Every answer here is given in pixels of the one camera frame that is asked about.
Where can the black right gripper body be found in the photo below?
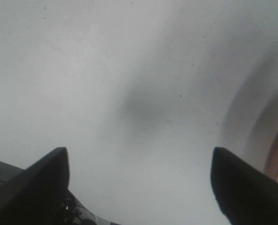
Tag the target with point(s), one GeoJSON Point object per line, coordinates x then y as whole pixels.
{"type": "Point", "coordinates": [74, 213]}

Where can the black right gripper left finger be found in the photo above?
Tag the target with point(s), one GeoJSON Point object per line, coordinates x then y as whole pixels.
{"type": "Point", "coordinates": [36, 195]}

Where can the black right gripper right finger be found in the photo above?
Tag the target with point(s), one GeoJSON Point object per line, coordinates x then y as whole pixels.
{"type": "Point", "coordinates": [244, 195]}

